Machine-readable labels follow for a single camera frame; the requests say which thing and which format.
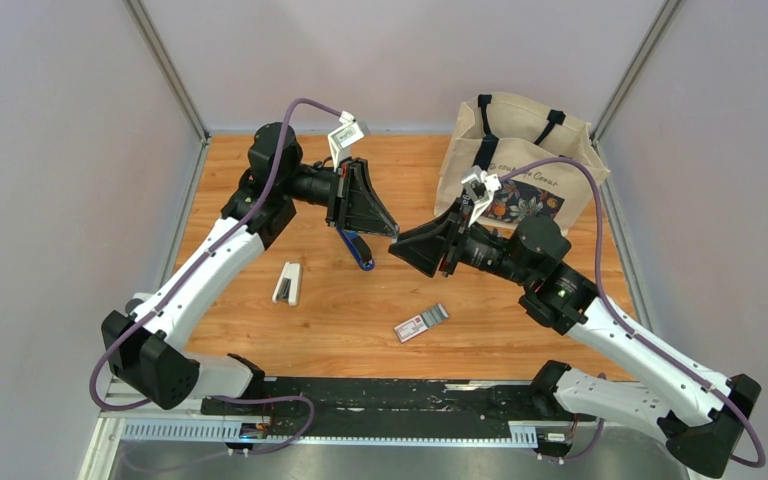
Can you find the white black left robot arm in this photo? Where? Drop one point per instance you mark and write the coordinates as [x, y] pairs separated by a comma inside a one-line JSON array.
[[145, 344]]

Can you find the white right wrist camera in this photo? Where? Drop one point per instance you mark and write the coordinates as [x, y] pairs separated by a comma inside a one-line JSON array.
[[480, 188]]

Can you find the aluminium frame rail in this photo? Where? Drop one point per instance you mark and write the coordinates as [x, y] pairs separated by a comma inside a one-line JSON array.
[[182, 443]]

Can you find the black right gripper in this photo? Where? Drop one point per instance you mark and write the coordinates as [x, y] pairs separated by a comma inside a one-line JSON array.
[[423, 248]]

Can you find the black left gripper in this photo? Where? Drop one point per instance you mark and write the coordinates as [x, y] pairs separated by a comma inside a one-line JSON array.
[[353, 201]]

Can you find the red white staple box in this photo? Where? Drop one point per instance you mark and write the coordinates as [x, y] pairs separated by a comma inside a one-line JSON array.
[[416, 325]]

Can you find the white stapler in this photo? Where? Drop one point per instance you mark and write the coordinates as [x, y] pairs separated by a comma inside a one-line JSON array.
[[287, 289]]

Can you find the blue stapler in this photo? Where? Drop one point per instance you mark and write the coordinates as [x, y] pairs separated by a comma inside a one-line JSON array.
[[358, 248]]

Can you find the beige floral tote bag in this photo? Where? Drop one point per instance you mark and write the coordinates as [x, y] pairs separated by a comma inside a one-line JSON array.
[[502, 132]]

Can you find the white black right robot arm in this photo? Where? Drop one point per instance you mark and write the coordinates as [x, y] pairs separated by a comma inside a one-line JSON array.
[[698, 413]]

